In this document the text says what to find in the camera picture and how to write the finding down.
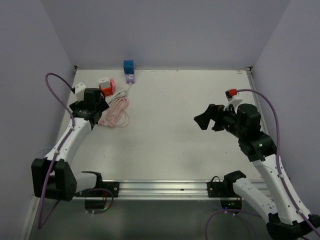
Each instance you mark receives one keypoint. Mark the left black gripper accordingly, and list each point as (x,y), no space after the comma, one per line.
(77,105)

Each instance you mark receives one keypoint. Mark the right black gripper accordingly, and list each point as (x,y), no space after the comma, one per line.
(203,119)

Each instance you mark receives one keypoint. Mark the blue cube socket adapter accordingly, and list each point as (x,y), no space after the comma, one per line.
(128,67)

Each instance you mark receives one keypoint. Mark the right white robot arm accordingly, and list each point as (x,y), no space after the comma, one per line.
(286,217)

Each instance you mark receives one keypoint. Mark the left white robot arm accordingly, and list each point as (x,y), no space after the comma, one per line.
(52,175)

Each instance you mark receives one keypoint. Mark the orange cube socket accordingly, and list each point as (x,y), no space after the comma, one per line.
(107,91)

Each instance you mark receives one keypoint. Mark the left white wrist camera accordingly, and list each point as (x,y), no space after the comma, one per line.
(79,90)

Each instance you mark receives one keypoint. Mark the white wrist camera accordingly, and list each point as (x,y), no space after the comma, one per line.
(79,90)
(234,99)

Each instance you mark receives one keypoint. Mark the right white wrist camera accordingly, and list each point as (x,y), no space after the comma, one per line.
(234,99)

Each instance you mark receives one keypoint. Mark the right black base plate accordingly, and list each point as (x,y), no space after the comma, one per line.
(217,188)

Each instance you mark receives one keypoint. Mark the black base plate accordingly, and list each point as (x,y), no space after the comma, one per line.
(111,186)
(217,188)

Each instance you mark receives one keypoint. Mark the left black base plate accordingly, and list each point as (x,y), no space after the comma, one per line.
(111,186)

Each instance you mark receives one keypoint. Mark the aluminium mounting rail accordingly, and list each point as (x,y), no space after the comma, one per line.
(148,210)

